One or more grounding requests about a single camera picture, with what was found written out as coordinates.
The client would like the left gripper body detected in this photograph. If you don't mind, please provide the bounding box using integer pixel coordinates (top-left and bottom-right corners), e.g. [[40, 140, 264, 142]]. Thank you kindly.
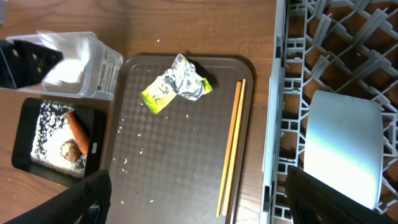
[[1, 40, 63, 89]]

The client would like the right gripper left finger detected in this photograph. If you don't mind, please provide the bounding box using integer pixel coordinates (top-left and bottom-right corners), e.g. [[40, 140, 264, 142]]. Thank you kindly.
[[8, 169, 112, 224]]

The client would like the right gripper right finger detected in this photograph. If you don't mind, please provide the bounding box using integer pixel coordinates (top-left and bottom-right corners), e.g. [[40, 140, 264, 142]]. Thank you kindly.
[[285, 166, 394, 224]]

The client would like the white napkin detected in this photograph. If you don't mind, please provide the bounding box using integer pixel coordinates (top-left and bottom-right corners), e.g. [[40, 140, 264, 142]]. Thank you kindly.
[[38, 31, 91, 93]]

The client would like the brown food scrap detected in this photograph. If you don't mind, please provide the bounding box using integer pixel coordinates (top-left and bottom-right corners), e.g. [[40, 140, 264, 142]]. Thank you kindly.
[[60, 139, 81, 162]]

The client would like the bowl of rice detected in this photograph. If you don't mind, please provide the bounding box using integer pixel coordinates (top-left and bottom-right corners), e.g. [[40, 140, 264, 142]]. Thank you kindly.
[[303, 90, 384, 210]]

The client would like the orange carrot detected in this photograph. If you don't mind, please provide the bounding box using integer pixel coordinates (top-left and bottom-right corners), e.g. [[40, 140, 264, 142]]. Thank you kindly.
[[67, 111, 90, 155]]

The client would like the wooden chopstick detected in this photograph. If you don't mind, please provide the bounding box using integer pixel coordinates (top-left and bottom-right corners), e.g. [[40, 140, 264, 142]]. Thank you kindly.
[[221, 79, 246, 216], [216, 82, 242, 217]]

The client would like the yellow snack wrapper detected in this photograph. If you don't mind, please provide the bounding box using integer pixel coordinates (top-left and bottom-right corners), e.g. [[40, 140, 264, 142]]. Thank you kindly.
[[141, 54, 213, 114]]

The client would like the grey dishwasher rack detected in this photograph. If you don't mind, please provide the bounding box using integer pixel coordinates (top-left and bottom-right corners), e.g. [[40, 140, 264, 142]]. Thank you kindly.
[[260, 0, 397, 223]]

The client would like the clear plastic bin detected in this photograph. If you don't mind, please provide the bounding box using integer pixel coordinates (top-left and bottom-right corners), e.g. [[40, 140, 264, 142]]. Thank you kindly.
[[6, 31, 123, 100]]

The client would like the white rice pile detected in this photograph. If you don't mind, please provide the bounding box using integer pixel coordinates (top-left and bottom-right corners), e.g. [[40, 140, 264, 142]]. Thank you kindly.
[[30, 100, 87, 178]]

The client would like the brown serving tray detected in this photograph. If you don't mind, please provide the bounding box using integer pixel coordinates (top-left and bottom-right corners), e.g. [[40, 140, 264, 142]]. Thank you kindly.
[[103, 55, 253, 223]]

